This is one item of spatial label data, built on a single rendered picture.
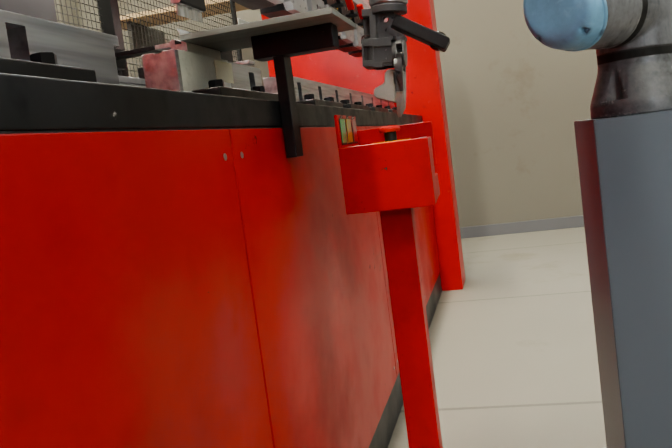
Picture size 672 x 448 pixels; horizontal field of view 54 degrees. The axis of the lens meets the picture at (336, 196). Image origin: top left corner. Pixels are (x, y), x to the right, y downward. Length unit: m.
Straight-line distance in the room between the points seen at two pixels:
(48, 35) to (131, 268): 0.30
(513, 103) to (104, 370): 4.39
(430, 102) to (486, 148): 1.63
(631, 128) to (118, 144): 0.73
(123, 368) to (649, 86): 0.83
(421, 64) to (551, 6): 2.31
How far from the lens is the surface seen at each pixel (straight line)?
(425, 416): 1.35
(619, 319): 1.12
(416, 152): 1.17
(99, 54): 0.92
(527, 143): 4.87
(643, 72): 1.11
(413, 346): 1.31
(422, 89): 3.29
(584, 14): 0.99
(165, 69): 1.11
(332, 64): 3.38
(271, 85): 1.64
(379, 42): 1.30
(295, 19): 1.09
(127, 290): 0.68
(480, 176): 4.86
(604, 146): 1.07
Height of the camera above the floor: 0.79
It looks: 4 degrees down
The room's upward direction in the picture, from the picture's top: 7 degrees counter-clockwise
